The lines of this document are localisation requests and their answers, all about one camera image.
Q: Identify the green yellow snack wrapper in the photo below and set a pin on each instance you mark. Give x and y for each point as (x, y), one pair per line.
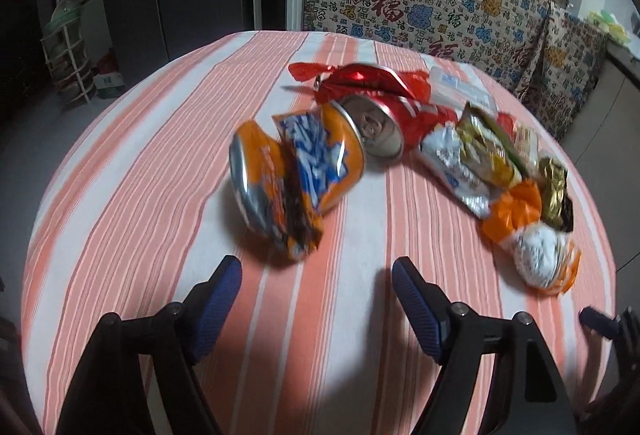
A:
(488, 151)

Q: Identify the grey kitchen counter cabinet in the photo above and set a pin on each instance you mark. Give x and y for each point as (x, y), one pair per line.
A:
(603, 143)

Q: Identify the silver white snack wrapper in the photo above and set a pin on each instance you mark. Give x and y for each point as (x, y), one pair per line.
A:
(440, 151)

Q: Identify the gold foil wrapper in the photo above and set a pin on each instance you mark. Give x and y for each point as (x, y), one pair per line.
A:
(557, 207)

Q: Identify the white wire rack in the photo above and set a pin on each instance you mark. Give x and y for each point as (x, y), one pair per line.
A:
(64, 51)

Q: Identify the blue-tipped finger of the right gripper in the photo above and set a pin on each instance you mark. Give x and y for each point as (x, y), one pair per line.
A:
(598, 322)

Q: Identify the crushed red cola can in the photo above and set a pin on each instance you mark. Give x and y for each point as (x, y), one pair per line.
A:
(391, 126)

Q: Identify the crushed orange soda can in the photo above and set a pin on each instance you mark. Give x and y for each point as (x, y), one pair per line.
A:
(284, 186)

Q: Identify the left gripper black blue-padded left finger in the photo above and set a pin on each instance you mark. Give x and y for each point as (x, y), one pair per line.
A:
(106, 394)

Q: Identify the yellow green cloth pile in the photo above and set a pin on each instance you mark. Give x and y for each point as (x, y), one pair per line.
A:
(607, 23)

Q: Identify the clear plastic box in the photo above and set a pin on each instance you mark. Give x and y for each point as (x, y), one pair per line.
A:
(449, 90)

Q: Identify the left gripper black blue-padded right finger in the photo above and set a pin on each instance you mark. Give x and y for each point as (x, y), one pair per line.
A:
(526, 392)

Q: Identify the orange white wrapper ball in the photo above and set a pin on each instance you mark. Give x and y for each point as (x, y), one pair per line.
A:
(546, 259)

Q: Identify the patterned Chinese character cloth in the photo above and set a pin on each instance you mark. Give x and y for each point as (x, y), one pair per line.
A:
(544, 55)

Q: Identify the red plastic bag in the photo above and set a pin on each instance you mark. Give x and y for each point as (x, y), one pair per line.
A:
(335, 82)

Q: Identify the beige snack bar packet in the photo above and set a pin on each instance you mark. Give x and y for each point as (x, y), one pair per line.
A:
(526, 144)

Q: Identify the red long snack packet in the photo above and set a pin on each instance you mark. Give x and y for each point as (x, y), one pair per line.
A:
(506, 121)

